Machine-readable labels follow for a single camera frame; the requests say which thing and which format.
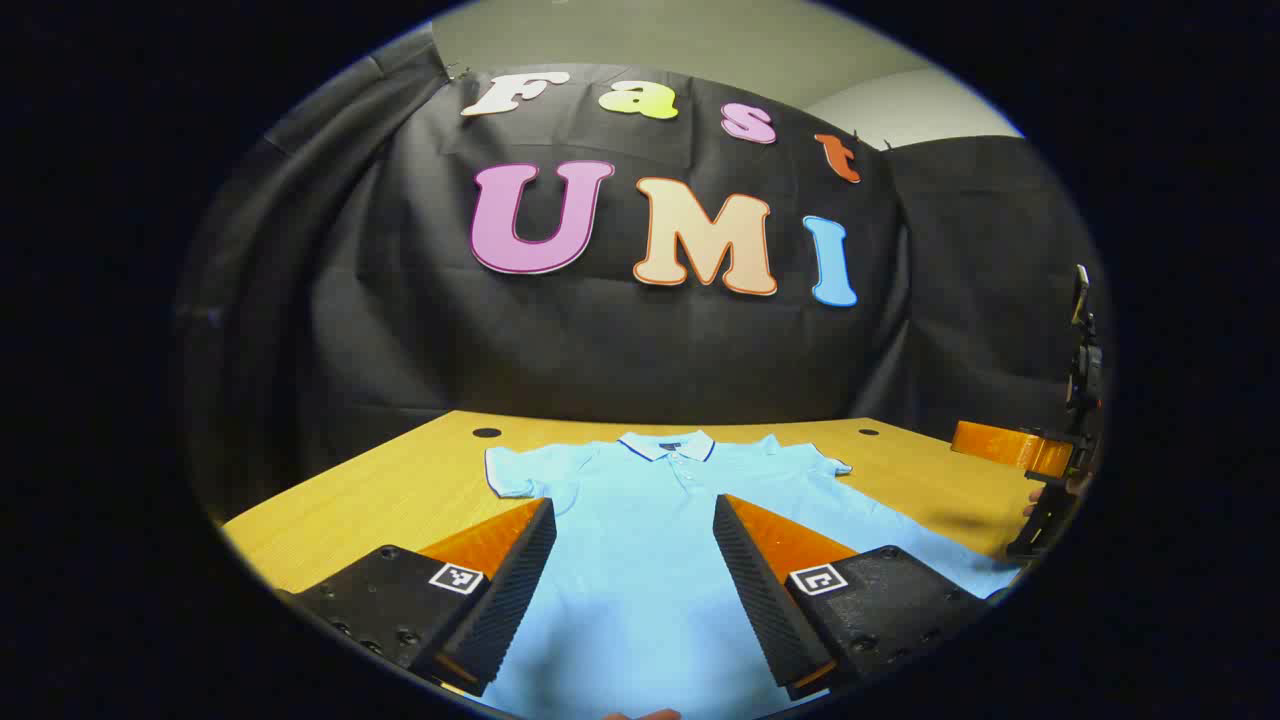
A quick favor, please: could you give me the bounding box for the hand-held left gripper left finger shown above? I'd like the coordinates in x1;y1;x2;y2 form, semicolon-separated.
275;497;558;698

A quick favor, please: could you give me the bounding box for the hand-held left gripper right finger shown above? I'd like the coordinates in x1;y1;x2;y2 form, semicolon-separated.
712;493;1001;701

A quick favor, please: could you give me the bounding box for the black backdrop cloth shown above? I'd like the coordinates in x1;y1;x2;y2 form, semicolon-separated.
175;30;1111;521

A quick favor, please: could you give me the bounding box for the light blue T-shirt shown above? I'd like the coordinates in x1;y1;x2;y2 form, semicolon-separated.
470;430;1026;720

